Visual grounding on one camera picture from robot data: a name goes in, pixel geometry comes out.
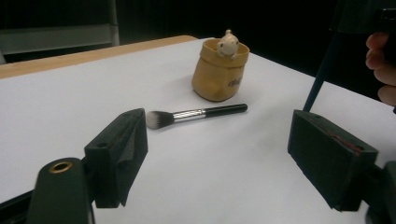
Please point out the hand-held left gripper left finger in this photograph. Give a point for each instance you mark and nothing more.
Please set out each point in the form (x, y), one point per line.
(120, 155)

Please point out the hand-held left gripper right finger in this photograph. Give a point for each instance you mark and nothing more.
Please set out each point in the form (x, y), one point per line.
(327, 158)

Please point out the black makeup brush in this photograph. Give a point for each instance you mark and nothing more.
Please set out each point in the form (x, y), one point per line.
(218, 110)

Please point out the white table sheet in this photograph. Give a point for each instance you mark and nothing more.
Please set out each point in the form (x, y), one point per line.
(218, 171)

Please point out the wooden table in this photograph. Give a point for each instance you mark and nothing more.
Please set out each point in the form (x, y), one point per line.
(77, 59)

